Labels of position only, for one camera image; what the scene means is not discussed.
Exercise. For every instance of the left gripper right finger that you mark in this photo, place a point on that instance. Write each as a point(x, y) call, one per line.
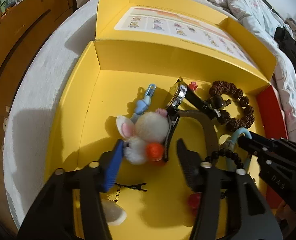
point(190, 163)

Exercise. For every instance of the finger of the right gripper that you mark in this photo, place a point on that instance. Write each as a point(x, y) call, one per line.
point(259, 149)
point(259, 138)

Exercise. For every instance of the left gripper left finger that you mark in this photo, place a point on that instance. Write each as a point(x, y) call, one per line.
point(109, 166)

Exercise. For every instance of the light blue hair band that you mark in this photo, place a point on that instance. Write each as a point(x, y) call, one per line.
point(231, 142)

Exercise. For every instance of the white plush bunny hair clip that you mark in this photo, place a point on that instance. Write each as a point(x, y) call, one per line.
point(147, 138)

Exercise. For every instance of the person's right hand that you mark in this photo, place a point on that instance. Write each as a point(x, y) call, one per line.
point(286, 218)

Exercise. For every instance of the black alligator hair clip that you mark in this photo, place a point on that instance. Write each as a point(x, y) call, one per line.
point(137, 187)

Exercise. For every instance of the red ball hair clip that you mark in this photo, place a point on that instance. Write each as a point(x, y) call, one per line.
point(194, 203)

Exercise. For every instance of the white oval plush piece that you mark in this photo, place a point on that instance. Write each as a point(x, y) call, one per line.
point(114, 214)

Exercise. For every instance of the blue silicone hair clip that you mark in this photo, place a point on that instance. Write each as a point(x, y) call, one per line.
point(143, 104)

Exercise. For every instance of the small red flower clip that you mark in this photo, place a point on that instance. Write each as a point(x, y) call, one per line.
point(193, 86)

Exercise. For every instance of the yellow cardboard box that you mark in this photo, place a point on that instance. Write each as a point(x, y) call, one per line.
point(138, 42)

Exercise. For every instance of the white leaf pattern bedsheet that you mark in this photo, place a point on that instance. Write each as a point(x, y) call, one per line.
point(34, 107)

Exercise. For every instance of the wooden wardrobe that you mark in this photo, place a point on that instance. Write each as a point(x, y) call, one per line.
point(25, 25)

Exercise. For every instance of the black strap wristwatch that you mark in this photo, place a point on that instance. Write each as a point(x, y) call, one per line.
point(204, 114)

